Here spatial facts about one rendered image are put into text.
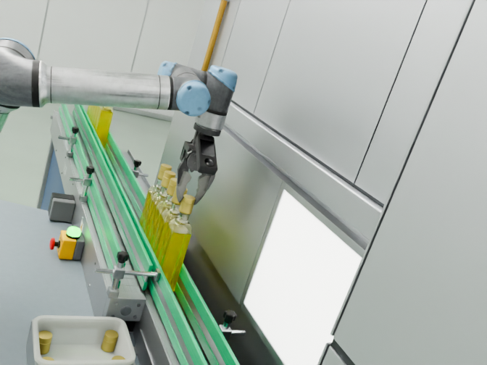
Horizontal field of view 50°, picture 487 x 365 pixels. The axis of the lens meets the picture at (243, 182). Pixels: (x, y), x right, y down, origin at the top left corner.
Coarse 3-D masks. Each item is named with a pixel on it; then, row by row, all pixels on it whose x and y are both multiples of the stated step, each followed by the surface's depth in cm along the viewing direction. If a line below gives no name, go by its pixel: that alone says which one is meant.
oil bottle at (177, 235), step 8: (168, 224) 141; (176, 224) 138; (184, 224) 139; (168, 232) 140; (176, 232) 138; (184, 232) 138; (168, 240) 139; (176, 240) 138; (184, 240) 139; (168, 248) 139; (176, 248) 139; (184, 248) 140; (160, 256) 143; (168, 256) 139; (176, 256) 140; (184, 256) 142; (160, 264) 142; (168, 264) 140; (176, 264) 141; (168, 272) 141; (176, 272) 142; (168, 280) 142; (176, 280) 144
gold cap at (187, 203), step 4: (184, 196) 137; (188, 196) 138; (192, 196) 139; (184, 200) 137; (188, 200) 137; (192, 200) 137; (180, 204) 138; (184, 204) 137; (188, 204) 137; (192, 204) 138; (180, 208) 138; (184, 208) 137; (188, 208) 137; (192, 208) 138; (184, 212) 138; (188, 212) 138
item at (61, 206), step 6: (54, 198) 190; (60, 198) 191; (66, 198) 193; (72, 198) 194; (54, 204) 188; (60, 204) 189; (66, 204) 190; (72, 204) 191; (48, 210) 196; (54, 210) 189; (60, 210) 190; (66, 210) 191; (72, 210) 192; (54, 216) 190; (60, 216) 191; (66, 216) 192; (72, 216) 193
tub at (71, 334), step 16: (48, 320) 125; (64, 320) 127; (80, 320) 128; (96, 320) 130; (112, 320) 132; (64, 336) 128; (80, 336) 130; (96, 336) 132; (128, 336) 128; (64, 352) 126; (80, 352) 128; (96, 352) 129; (112, 352) 131; (128, 352) 123
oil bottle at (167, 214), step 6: (168, 210) 144; (162, 216) 145; (168, 216) 142; (174, 216) 143; (162, 222) 144; (168, 222) 142; (162, 228) 143; (156, 234) 147; (162, 234) 143; (156, 240) 146; (162, 240) 144; (156, 246) 146; (156, 252) 145
